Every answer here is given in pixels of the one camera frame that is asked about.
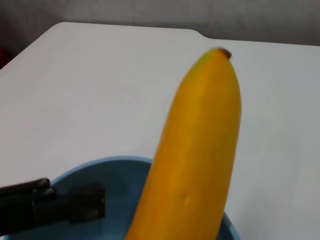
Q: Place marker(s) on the blue bowl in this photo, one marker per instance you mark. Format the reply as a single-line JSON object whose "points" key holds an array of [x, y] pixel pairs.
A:
{"points": [[120, 180]]}

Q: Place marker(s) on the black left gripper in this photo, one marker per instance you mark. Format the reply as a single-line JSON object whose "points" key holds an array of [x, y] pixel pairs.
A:
{"points": [[15, 216]]}

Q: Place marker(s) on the yellow banana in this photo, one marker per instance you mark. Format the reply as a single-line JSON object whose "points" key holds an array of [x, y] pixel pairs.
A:
{"points": [[195, 140]]}

